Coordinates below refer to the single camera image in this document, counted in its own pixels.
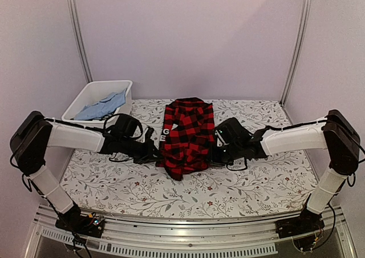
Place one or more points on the aluminium frame post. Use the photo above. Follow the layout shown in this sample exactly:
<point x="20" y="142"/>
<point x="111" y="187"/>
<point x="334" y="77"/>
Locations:
<point x="79" y="40"/>
<point x="303" y="20"/>

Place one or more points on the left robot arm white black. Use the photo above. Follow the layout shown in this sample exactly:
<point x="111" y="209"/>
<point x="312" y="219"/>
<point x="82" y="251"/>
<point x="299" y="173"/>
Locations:
<point x="37" y="133"/>

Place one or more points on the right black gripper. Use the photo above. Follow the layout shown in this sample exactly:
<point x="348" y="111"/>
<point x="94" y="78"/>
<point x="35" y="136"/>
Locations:
<point x="213" y="155"/>

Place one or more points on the red black plaid shirt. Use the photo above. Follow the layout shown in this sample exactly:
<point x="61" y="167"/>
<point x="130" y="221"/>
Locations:
<point x="187" y="137"/>

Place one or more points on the right aluminium frame post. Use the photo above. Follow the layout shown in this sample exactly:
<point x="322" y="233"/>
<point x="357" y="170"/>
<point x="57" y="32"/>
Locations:
<point x="303" y="20"/>

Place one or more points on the aluminium front rail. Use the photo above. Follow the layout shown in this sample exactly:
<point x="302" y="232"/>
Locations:
<point x="47" y="218"/>

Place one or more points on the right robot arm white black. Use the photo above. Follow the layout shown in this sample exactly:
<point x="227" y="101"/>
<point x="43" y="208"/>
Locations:
<point x="332" y="133"/>

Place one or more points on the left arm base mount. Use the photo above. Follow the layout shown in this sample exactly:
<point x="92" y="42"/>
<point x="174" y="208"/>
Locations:
<point x="89" y="225"/>

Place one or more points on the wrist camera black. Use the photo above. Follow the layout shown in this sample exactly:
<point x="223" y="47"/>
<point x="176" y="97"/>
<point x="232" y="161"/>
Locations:
<point x="231" y="131"/>
<point x="127" y="126"/>

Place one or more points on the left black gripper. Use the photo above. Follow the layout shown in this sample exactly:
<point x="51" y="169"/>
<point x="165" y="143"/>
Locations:
<point x="150" y="150"/>

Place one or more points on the white plastic bin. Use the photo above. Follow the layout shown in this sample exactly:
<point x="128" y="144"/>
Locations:
<point x="94" y="92"/>

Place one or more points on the left aluminium frame post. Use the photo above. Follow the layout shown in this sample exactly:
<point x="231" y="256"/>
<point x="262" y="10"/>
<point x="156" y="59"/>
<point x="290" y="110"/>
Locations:
<point x="79" y="40"/>

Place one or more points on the floral patterned table cloth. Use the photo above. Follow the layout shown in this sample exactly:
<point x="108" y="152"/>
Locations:
<point x="114" y="184"/>

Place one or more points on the light blue shirt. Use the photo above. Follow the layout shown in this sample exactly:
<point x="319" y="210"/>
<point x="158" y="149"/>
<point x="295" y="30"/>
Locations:
<point x="103" y="107"/>

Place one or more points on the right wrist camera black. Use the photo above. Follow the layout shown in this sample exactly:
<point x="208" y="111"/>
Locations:
<point x="231" y="131"/>

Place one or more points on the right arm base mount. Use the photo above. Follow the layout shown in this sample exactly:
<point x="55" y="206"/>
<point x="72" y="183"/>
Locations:
<point x="305" y="222"/>

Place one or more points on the perforated metal cable tray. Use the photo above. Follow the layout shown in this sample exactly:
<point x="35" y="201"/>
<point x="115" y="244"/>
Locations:
<point x="159" y="248"/>

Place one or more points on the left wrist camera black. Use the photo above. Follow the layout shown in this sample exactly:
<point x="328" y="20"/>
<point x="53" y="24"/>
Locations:
<point x="127" y="126"/>

